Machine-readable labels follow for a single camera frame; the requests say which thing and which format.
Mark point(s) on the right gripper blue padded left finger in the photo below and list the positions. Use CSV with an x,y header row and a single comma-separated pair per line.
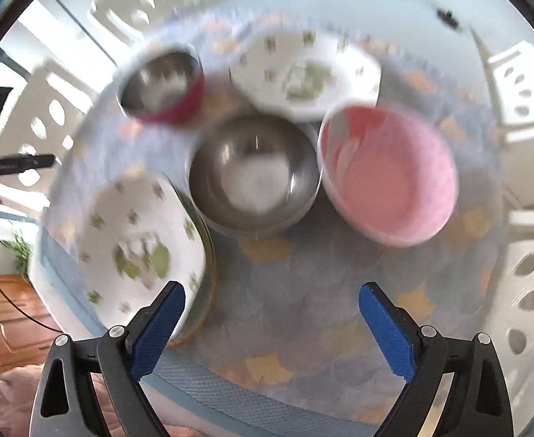
x,y
132,355

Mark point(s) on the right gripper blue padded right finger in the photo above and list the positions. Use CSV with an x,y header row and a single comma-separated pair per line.
x,y
420,360

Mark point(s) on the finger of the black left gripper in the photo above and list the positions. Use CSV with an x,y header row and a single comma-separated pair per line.
x,y
20,163

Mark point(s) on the small white clover plate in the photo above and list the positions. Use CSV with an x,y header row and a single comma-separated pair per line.
x,y
139,236

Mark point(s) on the pink bowl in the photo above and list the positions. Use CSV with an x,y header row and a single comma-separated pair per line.
x,y
387,172

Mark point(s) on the steel bowl red outside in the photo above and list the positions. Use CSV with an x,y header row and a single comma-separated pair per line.
x,y
166,87

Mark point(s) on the steel bowl blue outside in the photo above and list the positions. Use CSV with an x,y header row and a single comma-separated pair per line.
x,y
255,175

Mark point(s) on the large white clover plate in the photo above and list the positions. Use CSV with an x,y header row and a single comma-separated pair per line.
x,y
302,75

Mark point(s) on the blue floral round plate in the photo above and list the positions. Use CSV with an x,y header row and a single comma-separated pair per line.
x,y
203,282

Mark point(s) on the beige chair near window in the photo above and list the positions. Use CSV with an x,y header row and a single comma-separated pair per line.
x,y
46,114

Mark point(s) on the white chair right lower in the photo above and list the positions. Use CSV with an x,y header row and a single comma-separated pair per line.
x,y
510,320

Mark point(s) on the wooden cabinet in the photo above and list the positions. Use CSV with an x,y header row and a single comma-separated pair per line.
x,y
27,329

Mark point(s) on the ginkgo pattern table cloth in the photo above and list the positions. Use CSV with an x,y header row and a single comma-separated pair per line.
x,y
277,346

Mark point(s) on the white chair right upper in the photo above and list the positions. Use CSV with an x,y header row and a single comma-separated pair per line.
x,y
510,77

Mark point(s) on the small dark object on table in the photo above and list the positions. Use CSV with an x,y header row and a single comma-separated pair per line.
x,y
448,18

